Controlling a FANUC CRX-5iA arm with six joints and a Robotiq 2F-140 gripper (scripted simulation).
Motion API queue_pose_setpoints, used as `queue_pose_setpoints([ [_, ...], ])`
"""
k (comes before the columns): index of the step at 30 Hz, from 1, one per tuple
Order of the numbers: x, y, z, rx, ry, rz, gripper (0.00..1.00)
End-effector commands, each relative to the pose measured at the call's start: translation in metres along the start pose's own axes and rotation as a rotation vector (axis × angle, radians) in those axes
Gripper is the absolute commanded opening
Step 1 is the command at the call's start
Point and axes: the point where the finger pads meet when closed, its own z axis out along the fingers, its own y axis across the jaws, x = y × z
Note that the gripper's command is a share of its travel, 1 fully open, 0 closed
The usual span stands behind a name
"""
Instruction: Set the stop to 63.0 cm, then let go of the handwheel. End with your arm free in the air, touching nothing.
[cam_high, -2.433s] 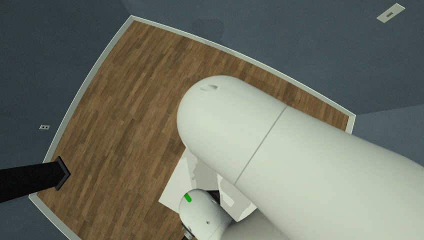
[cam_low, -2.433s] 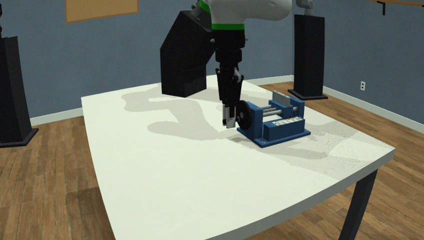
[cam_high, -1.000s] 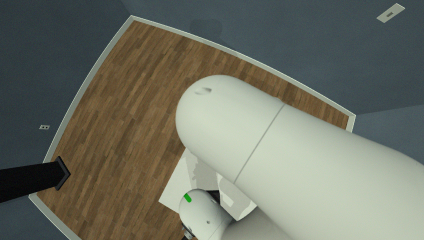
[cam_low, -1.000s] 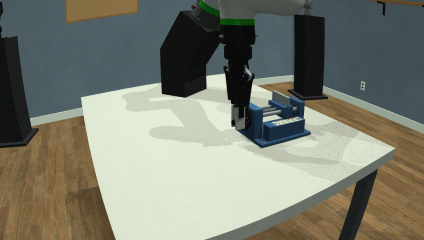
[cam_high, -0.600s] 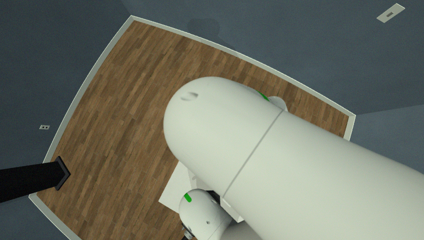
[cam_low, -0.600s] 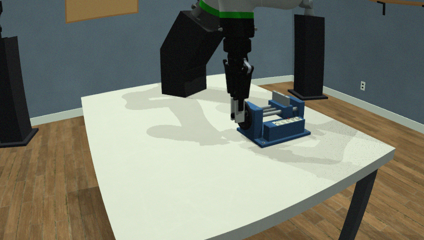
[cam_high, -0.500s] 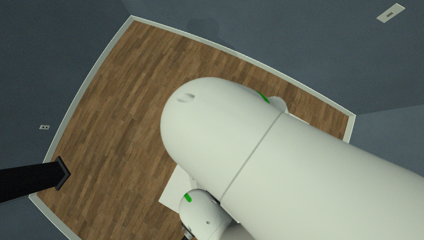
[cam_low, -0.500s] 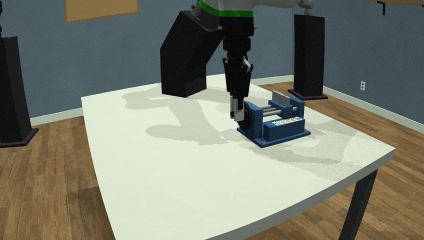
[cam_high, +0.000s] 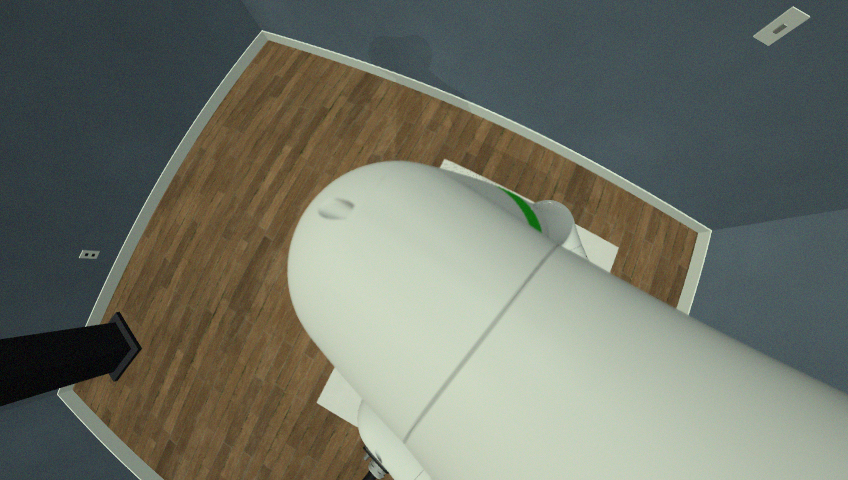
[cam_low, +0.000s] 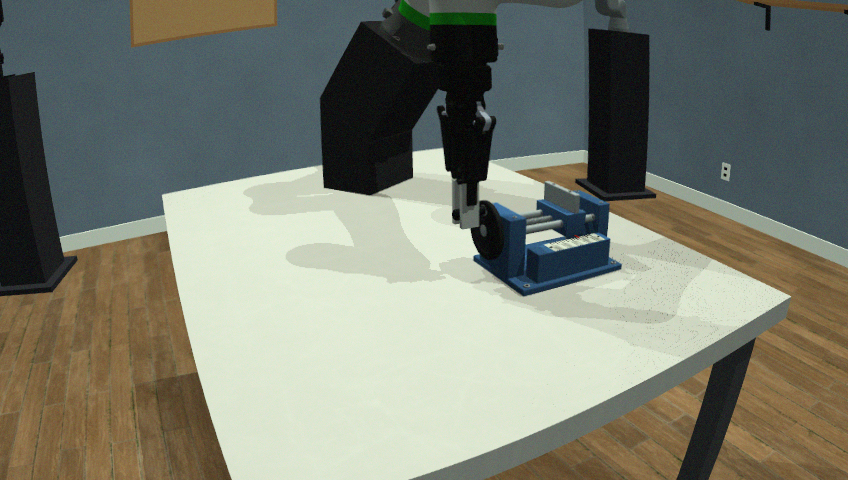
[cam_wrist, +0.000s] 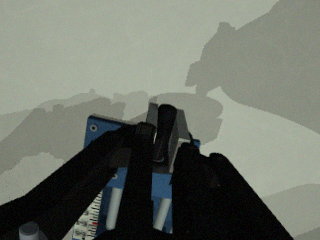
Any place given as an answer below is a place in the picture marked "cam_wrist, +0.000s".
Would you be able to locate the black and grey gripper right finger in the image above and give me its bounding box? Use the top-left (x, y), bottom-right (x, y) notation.
top-left (168, 109), bottom-right (294, 240)

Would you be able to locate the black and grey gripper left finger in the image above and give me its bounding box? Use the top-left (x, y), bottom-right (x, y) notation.
top-left (0, 102), bottom-right (158, 240)

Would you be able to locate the blue bench vise with black handwheel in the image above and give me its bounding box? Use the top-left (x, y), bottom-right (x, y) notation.
top-left (72, 104), bottom-right (177, 240)

